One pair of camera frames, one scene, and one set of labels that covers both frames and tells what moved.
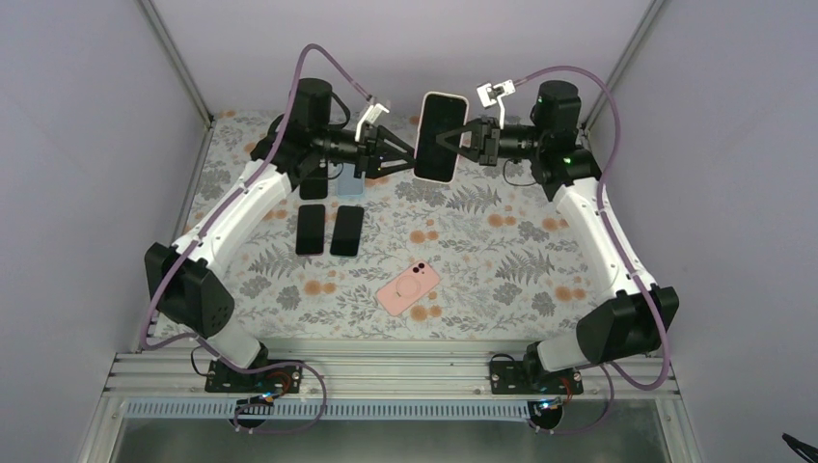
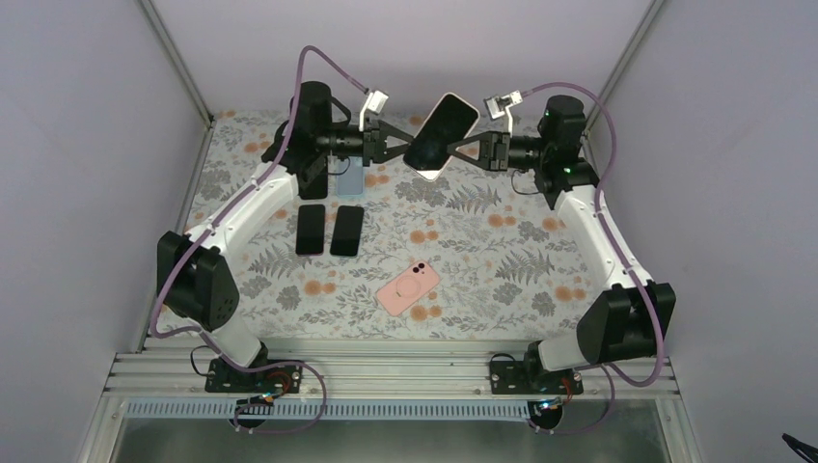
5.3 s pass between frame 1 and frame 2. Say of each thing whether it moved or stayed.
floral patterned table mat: stayed
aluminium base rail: stayed
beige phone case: moved
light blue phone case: stayed
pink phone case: stayed
